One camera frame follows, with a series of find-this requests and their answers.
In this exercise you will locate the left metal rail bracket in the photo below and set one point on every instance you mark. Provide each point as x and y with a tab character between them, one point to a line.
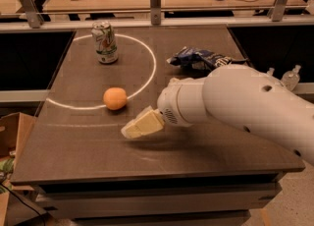
33	17

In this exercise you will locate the green white soda can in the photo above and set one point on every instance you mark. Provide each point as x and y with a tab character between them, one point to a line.
104	42

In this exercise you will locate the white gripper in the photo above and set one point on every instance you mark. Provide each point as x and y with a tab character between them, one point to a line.
169	103

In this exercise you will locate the clear plastic sanitizer bottle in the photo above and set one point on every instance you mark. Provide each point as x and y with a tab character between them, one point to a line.
270	71

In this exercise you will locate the white tape circle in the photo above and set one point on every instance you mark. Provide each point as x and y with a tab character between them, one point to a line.
82	80

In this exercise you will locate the orange fruit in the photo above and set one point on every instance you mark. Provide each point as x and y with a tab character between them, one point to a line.
115	98

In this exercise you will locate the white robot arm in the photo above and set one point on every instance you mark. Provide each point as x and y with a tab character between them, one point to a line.
236	95

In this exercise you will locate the middle metal rail bracket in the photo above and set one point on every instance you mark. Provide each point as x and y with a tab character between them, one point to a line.
155	12

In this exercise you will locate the blue crumpled chip bag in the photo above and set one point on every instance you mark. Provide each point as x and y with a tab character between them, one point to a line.
201	59

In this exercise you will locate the cardboard box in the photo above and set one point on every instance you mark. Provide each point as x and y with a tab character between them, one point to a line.
15	129

